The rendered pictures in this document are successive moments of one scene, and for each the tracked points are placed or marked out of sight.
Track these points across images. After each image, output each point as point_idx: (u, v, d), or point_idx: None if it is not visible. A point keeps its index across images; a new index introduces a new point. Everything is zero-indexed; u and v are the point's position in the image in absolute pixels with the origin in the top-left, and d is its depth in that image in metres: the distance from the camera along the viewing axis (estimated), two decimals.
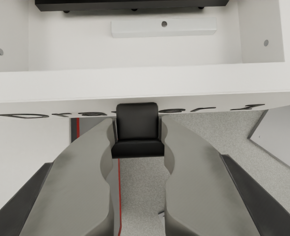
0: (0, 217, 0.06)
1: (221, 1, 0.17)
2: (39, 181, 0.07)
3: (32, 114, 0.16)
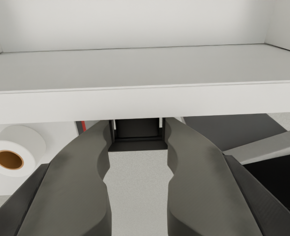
0: None
1: None
2: (35, 183, 0.07)
3: None
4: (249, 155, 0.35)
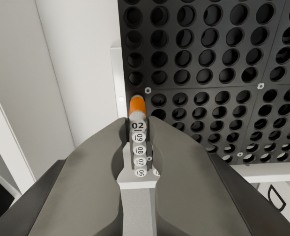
0: (14, 210, 0.06)
1: None
2: (51, 178, 0.07)
3: None
4: None
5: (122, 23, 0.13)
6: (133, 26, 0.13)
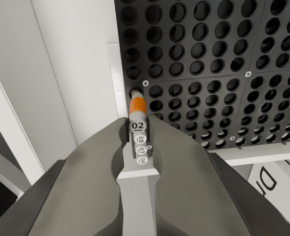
0: (14, 210, 0.06)
1: None
2: (51, 178, 0.07)
3: None
4: None
5: (119, 21, 0.14)
6: (130, 24, 0.14)
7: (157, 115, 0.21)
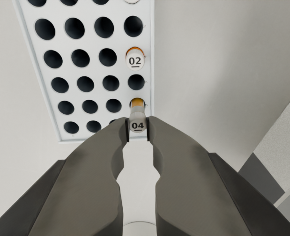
0: (14, 210, 0.06)
1: None
2: (51, 178, 0.07)
3: None
4: None
5: None
6: None
7: None
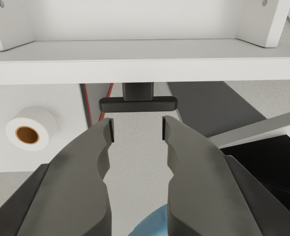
0: None
1: None
2: (35, 183, 0.07)
3: None
4: (232, 138, 0.40)
5: None
6: None
7: None
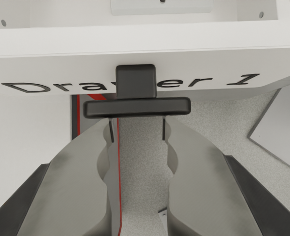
0: None
1: None
2: (35, 183, 0.07)
3: (33, 84, 0.17)
4: None
5: None
6: None
7: None
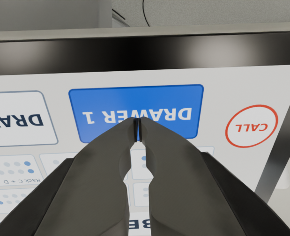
0: (23, 207, 0.06)
1: None
2: (60, 176, 0.08)
3: None
4: None
5: None
6: None
7: None
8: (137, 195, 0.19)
